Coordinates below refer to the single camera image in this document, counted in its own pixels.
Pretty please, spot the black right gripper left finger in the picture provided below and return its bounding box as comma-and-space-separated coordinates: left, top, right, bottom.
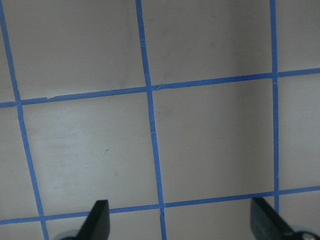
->
76, 200, 110, 240

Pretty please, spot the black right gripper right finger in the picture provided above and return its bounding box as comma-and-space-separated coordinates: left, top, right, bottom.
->
250, 197, 295, 240

